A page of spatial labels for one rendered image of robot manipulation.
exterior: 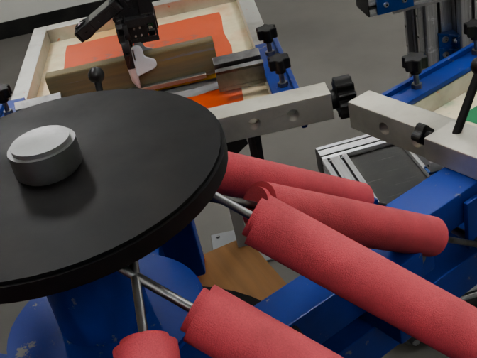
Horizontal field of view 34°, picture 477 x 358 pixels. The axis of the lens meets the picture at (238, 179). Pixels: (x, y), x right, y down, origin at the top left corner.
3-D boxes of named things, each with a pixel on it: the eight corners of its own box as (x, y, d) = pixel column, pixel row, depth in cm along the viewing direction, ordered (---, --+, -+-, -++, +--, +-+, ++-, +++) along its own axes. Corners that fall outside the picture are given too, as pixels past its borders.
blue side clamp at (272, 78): (259, 70, 170) (253, 40, 167) (281, 65, 170) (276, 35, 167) (281, 133, 145) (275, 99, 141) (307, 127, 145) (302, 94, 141)
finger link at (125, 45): (135, 69, 157) (124, 27, 154) (127, 71, 157) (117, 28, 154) (135, 64, 161) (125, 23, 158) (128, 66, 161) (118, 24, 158)
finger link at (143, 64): (161, 87, 160) (151, 42, 157) (133, 92, 160) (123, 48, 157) (161, 82, 163) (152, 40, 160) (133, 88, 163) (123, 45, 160)
